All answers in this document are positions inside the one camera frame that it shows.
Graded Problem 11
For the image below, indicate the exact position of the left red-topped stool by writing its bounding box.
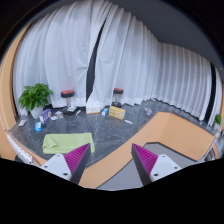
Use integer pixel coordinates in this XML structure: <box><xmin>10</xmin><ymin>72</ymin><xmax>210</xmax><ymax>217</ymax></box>
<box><xmin>61</xmin><ymin>90</ymin><xmax>75</xmax><ymax>107</ymax></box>

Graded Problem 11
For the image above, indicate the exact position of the green folded towel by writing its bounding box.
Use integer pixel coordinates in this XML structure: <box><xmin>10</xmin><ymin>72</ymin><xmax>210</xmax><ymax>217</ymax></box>
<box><xmin>42</xmin><ymin>132</ymin><xmax>95</xmax><ymax>154</ymax></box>

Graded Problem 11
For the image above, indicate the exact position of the small plant at right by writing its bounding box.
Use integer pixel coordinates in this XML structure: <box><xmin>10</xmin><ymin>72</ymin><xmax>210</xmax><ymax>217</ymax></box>
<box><xmin>214</xmin><ymin>114</ymin><xmax>221</xmax><ymax>130</ymax></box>

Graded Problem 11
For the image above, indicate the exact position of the white curtain left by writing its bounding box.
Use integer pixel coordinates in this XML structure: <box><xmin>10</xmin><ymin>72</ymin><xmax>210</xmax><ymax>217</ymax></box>
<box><xmin>13</xmin><ymin>0</ymin><xmax>111</xmax><ymax>108</ymax></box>

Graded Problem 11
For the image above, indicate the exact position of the red-topped stool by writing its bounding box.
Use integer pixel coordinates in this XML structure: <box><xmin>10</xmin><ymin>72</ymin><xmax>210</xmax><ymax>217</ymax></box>
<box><xmin>61</xmin><ymin>90</ymin><xmax>75</xmax><ymax>107</ymax></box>
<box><xmin>112</xmin><ymin>88</ymin><xmax>123</xmax><ymax>108</ymax></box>

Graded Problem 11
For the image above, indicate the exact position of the white curtain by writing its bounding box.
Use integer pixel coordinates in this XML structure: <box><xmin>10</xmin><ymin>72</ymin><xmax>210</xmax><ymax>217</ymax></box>
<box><xmin>13</xmin><ymin>0</ymin><xmax>111</xmax><ymax>108</ymax></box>
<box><xmin>86</xmin><ymin>5</ymin><xmax>222</xmax><ymax>125</ymax></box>

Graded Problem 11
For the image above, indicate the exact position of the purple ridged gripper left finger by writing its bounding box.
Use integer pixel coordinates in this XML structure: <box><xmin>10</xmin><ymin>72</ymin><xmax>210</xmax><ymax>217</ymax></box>
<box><xmin>41</xmin><ymin>144</ymin><xmax>91</xmax><ymax>184</ymax></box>

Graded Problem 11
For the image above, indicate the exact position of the purple box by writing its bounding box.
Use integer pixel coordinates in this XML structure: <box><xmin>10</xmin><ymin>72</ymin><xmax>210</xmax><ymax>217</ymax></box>
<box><xmin>39</xmin><ymin>109</ymin><xmax>52</xmax><ymax>124</ymax></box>

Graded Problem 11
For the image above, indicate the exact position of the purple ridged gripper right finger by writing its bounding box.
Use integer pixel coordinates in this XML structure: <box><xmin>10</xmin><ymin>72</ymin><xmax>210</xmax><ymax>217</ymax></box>
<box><xmin>131</xmin><ymin>144</ymin><xmax>181</xmax><ymax>185</ymax></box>

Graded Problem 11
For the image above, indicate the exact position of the small blue white carton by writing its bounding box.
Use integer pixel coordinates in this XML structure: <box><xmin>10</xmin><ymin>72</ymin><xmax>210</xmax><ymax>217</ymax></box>
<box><xmin>101</xmin><ymin>108</ymin><xmax>109</xmax><ymax>116</ymax></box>

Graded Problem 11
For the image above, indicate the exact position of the white box with label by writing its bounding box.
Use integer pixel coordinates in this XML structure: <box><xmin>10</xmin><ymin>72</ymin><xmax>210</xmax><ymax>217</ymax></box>
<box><xmin>86</xmin><ymin>106</ymin><xmax>101</xmax><ymax>114</ymax></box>

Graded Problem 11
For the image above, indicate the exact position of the small pink package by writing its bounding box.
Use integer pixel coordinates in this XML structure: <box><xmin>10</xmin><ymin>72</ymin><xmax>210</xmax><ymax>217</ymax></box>
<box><xmin>145</xmin><ymin>108</ymin><xmax>152</xmax><ymax>116</ymax></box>

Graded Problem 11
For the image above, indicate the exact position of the green potted plant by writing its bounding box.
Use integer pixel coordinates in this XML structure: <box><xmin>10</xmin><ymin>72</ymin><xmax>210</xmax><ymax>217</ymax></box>
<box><xmin>18</xmin><ymin>83</ymin><xmax>53</xmax><ymax>119</ymax></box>

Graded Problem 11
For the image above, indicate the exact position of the right red-topped stool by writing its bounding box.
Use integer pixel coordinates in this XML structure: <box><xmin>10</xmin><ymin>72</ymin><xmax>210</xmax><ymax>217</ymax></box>
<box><xmin>112</xmin><ymin>88</ymin><xmax>123</xmax><ymax>108</ymax></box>

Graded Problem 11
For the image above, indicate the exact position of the yellow cardboard box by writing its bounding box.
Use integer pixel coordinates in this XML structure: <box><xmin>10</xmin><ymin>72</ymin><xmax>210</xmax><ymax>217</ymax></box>
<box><xmin>109</xmin><ymin>106</ymin><xmax>125</xmax><ymax>120</ymax></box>

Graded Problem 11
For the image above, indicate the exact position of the white curtain right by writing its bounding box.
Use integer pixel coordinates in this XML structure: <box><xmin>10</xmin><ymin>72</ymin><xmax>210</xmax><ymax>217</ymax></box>
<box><xmin>86</xmin><ymin>5</ymin><xmax>222</xmax><ymax>125</ymax></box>

